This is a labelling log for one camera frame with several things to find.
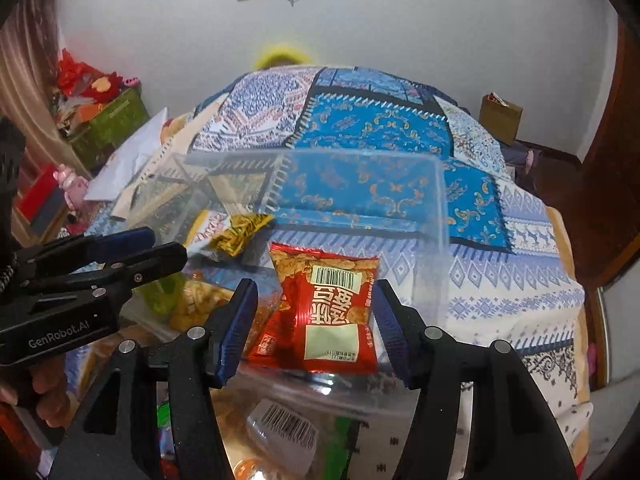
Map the brown striped curtain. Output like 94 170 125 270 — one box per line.
1 0 88 177

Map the yellow kaka snack bag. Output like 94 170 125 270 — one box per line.
183 210 274 262

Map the red snack bag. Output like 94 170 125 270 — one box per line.
247 243 380 374

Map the red box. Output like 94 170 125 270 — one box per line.
17 164 58 223

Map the pink rabbit toy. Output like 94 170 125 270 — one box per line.
53 165 89 214

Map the yellow fuzzy hoop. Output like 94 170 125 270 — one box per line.
254 44 311 70

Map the white pillow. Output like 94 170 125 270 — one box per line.
85 107 168 202

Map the clear plastic storage bin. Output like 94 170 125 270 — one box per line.
122 150 448 417

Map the brown wooden door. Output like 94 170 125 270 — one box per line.
577 22 639 285

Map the left hand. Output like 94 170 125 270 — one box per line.
1 356 70 428

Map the peanut snack clear bag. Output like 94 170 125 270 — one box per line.
168 280 233 332

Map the green storage box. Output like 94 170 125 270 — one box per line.
68 88 150 172

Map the banana chips clear bag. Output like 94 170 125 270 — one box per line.
210 390 319 479

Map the green jelly cup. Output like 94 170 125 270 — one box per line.
136 272 186 318

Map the small cardboard box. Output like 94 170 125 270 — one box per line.
478 92 523 145

